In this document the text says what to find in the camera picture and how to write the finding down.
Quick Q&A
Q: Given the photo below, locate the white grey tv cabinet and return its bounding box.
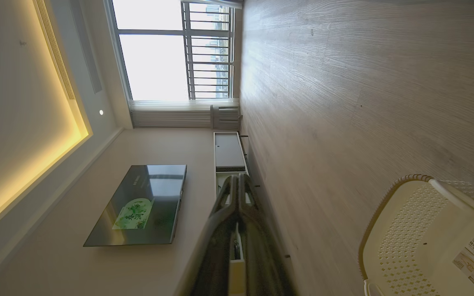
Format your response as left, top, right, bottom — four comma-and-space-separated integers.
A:
213, 131, 250, 199

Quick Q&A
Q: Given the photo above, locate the large window frame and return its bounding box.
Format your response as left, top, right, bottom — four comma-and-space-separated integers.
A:
105, 0, 237, 102

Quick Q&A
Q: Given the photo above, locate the cream plastic laundry basket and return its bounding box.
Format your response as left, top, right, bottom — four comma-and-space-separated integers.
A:
358, 174, 474, 296

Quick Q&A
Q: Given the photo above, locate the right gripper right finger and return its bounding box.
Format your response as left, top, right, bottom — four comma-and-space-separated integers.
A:
237, 173, 296, 296

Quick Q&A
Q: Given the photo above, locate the sheer white curtain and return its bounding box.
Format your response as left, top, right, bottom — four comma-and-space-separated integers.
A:
129, 98, 240, 112

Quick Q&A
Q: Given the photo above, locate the balcony metal railing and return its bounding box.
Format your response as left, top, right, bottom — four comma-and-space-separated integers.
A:
181, 2, 236, 100

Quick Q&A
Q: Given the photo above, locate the wall mounted flat television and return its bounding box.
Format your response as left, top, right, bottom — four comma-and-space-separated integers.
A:
83, 164, 188, 247

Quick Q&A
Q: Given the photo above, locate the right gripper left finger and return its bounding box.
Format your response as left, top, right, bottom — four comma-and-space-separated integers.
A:
187, 175, 239, 296

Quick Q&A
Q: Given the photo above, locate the grey curtain beside cabinet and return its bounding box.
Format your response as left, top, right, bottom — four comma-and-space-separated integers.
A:
131, 109, 214, 129

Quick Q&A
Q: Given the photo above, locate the small wooden side table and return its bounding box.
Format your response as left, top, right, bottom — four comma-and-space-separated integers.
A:
210, 104, 242, 132

